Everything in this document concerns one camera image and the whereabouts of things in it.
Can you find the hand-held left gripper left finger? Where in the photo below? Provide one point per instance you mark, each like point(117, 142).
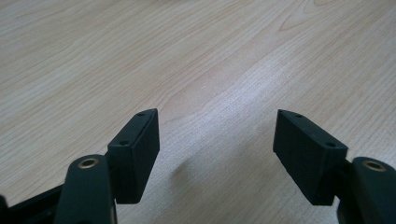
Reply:
point(134, 155)

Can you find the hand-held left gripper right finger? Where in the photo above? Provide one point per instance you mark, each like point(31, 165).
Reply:
point(306, 155)

